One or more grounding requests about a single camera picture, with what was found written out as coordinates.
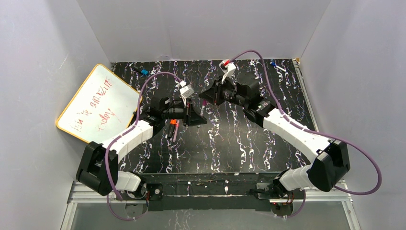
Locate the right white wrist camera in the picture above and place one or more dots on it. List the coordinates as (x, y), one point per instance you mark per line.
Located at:
(228, 68)

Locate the green white marker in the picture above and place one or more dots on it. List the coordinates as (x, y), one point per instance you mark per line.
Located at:
(202, 110)

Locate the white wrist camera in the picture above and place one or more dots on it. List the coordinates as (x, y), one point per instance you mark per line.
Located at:
(186, 91)
(228, 68)

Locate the pink marker pen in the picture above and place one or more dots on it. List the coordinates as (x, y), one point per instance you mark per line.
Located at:
(176, 131)

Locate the yellow framed whiteboard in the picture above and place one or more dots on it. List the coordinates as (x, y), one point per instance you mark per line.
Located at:
(102, 107)

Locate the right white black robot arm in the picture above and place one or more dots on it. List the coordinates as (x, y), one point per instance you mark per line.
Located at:
(329, 159)

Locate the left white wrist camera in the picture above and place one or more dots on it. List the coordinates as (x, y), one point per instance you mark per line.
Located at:
(186, 91)

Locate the blue black marker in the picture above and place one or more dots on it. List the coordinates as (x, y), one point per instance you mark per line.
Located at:
(141, 71)

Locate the blue capped white marker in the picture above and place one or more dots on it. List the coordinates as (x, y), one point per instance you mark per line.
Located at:
(278, 67)

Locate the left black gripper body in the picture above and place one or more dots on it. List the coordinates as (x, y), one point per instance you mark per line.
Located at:
(187, 112)

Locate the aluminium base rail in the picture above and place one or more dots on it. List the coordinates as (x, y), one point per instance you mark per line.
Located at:
(226, 189)

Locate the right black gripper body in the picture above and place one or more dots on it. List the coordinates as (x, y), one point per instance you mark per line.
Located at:
(216, 93)

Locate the orange black marker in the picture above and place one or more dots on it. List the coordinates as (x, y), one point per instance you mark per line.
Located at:
(170, 131)

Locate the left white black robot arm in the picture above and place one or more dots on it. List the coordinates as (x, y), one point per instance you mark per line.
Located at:
(98, 169)

